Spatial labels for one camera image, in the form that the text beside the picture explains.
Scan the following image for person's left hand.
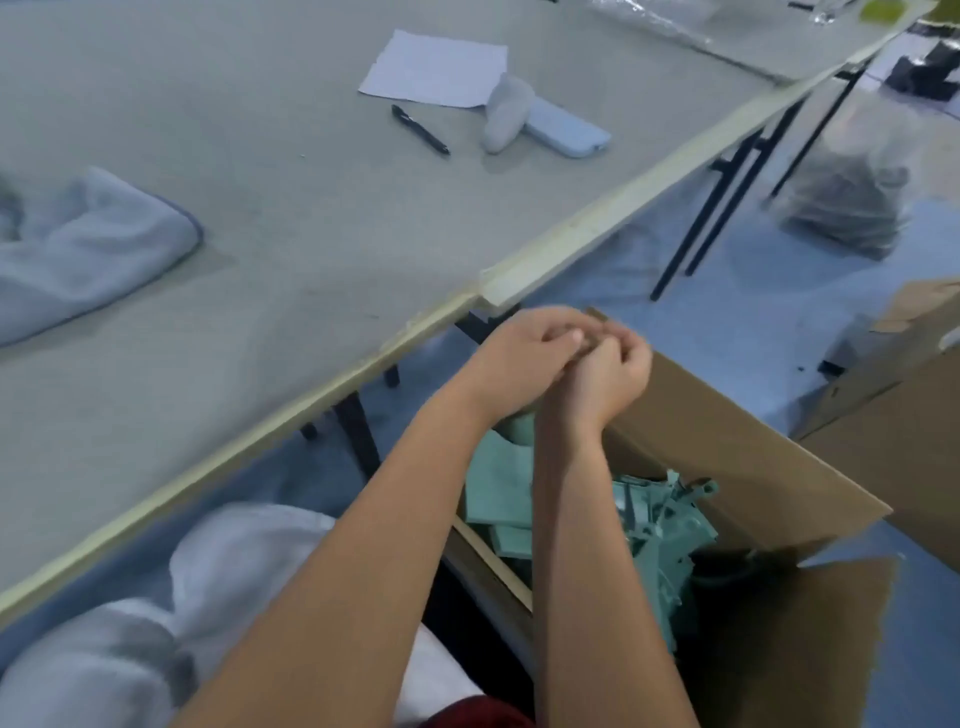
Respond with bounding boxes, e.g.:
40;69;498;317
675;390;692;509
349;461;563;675
477;305;610;427

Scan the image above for person's right hand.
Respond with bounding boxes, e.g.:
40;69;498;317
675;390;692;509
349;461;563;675
549;327;655;444

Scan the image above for person's left forearm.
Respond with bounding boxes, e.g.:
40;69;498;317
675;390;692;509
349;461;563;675
168;371;543;728

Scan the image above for person's right forearm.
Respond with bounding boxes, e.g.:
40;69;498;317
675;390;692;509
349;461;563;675
529;411;703;728

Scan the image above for black metal table legs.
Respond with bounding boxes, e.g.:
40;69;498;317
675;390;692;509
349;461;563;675
298;56;875;481

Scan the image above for pile of teal plastic parts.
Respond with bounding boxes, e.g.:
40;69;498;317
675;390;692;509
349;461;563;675
457;414;723;655

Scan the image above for open brown cardboard box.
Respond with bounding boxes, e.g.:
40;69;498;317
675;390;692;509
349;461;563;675
441;306;901;728

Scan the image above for light blue flat case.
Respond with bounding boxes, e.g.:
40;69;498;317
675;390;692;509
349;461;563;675
523;97;613;160

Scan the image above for black pen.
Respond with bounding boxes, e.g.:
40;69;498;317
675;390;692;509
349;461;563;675
390;103;453;157

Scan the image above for clear bag of grey parts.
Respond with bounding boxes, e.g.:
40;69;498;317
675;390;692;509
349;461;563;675
776;101;935;262

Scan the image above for brown cardboard box with flaps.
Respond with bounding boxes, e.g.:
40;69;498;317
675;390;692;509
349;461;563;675
793;276;960;555

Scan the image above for long grey table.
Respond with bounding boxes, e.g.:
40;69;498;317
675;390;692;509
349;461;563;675
0;0;940;627

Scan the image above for white paper sheet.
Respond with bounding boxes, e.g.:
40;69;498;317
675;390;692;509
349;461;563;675
357;29;509;110

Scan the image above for clear plastic wrap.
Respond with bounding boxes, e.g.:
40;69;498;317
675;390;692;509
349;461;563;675
588;0;755;48

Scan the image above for person's red garment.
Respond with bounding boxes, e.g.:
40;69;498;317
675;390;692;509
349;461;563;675
438;693;535;728

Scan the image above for black object on floor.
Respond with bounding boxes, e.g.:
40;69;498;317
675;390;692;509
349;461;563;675
883;36;960;105

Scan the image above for green flat object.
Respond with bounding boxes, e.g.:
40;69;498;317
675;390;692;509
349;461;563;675
857;0;930;25

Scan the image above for grey-blue folded towel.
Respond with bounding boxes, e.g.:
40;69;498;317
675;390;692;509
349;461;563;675
0;165;205;349

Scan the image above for person's white trousers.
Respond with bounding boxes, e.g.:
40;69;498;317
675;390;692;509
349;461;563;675
0;501;485;728

